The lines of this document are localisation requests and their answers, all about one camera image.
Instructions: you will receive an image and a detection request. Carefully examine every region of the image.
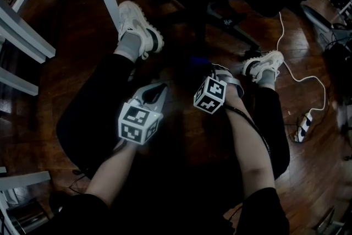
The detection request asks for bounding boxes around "person's right black trouser leg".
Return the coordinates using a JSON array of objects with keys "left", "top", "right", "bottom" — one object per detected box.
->
[{"left": 254, "top": 85, "right": 291, "bottom": 181}]

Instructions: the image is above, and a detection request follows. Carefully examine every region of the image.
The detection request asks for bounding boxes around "person's black shirt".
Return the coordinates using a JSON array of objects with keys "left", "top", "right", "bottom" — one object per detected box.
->
[{"left": 35, "top": 156, "right": 290, "bottom": 235}]

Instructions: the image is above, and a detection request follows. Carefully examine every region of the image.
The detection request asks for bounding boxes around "person's left white sneaker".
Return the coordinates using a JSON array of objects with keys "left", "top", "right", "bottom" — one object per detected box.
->
[{"left": 117, "top": 0, "right": 165, "bottom": 61}]

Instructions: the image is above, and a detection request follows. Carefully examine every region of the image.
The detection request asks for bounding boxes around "white power strip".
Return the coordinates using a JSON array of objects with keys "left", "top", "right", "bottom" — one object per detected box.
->
[{"left": 294, "top": 113, "right": 314, "bottom": 143}]

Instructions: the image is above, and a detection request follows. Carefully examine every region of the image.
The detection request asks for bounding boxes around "person's right white sneaker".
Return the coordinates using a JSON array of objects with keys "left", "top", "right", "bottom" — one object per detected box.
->
[{"left": 241, "top": 50, "right": 284, "bottom": 83}]

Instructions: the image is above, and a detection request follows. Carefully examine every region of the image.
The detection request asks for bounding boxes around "black office chair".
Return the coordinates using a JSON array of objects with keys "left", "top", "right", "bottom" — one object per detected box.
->
[{"left": 115, "top": 0, "right": 311, "bottom": 58}]

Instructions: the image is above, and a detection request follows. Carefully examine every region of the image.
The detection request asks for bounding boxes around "white power cable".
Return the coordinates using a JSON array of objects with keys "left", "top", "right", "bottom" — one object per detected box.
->
[{"left": 276, "top": 11, "right": 329, "bottom": 113}]

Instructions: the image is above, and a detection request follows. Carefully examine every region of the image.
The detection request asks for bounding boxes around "person's left forearm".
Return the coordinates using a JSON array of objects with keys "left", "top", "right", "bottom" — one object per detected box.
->
[{"left": 85, "top": 139, "right": 141, "bottom": 209}]

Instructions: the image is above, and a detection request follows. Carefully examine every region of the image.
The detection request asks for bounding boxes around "black equipment box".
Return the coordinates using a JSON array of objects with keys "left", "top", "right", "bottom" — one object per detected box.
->
[{"left": 323, "top": 42, "right": 352, "bottom": 104}]

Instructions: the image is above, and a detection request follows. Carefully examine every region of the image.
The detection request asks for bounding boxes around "person's grey sock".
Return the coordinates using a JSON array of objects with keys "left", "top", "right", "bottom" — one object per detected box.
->
[
  {"left": 257, "top": 70, "right": 277, "bottom": 89},
  {"left": 114, "top": 30, "right": 144, "bottom": 63}
]

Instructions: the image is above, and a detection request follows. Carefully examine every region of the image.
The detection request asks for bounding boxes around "white wooden frame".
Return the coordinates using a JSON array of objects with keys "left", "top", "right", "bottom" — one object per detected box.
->
[{"left": 0, "top": 167, "right": 52, "bottom": 235}]

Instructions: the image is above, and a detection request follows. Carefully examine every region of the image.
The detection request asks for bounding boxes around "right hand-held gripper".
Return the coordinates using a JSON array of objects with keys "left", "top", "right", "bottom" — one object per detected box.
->
[{"left": 193, "top": 63, "right": 245, "bottom": 114}]

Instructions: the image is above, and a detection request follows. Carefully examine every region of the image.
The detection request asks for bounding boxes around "blue cloth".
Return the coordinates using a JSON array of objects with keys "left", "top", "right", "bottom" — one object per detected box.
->
[{"left": 189, "top": 55, "right": 212, "bottom": 65}]

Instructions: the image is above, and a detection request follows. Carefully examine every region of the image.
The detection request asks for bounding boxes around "person's right forearm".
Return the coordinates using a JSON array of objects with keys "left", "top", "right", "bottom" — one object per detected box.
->
[{"left": 224, "top": 88, "right": 276, "bottom": 200}]

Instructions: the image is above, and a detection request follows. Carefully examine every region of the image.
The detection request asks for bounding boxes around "person's left black trouser leg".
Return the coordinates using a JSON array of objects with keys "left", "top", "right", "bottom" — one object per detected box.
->
[{"left": 56, "top": 52, "right": 138, "bottom": 178}]

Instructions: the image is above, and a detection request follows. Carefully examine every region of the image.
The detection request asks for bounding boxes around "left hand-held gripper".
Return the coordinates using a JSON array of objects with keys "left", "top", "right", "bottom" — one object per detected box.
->
[{"left": 117, "top": 82, "right": 169, "bottom": 145}]

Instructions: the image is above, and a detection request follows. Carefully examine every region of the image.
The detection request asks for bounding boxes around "person's white sneaker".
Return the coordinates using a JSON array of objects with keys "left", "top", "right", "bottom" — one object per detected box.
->
[
  {"left": 117, "top": 0, "right": 165, "bottom": 61},
  {"left": 241, "top": 50, "right": 284, "bottom": 83}
]

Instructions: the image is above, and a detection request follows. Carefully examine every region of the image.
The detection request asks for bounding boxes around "person's right grey sock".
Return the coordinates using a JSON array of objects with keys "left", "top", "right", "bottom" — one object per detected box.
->
[{"left": 257, "top": 70, "right": 277, "bottom": 89}]

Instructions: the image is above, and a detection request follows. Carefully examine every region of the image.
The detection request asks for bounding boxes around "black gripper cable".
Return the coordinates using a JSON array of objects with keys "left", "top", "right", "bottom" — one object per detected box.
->
[{"left": 224, "top": 106, "right": 272, "bottom": 159}]

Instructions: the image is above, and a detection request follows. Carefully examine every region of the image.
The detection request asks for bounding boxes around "person's black trouser leg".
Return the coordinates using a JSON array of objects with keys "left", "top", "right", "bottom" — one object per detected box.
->
[
  {"left": 254, "top": 85, "right": 291, "bottom": 181},
  {"left": 56, "top": 52, "right": 138, "bottom": 178}
]

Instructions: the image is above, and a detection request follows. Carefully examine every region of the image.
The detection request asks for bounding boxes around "person's left grey sock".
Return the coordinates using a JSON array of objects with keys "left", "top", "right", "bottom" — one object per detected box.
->
[{"left": 114, "top": 30, "right": 144, "bottom": 63}]

